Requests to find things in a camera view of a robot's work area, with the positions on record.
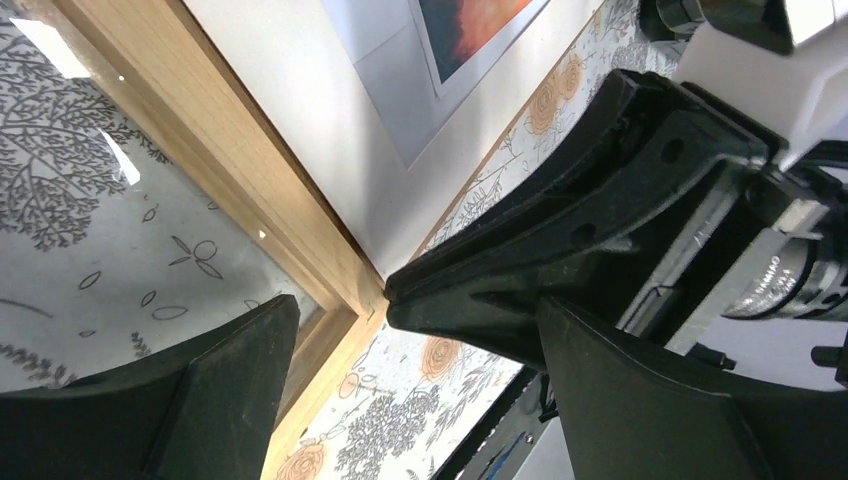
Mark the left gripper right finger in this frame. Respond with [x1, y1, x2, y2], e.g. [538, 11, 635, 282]
[537, 297, 847, 479]

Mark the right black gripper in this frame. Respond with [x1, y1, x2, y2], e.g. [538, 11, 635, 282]
[385, 69, 847, 368]

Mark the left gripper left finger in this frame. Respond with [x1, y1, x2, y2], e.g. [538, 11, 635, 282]
[1, 295, 300, 479]

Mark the cream photo mat board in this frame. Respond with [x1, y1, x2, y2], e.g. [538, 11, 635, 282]
[188, 1, 598, 276]

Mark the light wooden picture frame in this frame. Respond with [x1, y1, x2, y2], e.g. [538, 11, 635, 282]
[28, 1, 386, 479]

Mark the sunset landscape photo print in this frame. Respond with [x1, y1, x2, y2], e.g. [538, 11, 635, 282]
[323, 0, 546, 167]

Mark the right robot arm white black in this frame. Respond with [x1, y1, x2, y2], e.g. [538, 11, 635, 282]
[385, 1, 847, 368]

